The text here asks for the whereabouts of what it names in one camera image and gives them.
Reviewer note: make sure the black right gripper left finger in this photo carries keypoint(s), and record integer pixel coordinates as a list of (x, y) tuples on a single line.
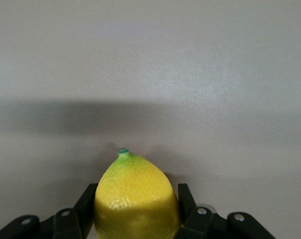
[(65, 224)]

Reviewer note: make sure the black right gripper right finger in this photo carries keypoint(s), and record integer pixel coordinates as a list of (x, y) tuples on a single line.
[(205, 224)]

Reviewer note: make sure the yellow lemon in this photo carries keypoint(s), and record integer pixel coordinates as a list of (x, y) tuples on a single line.
[(136, 199)]

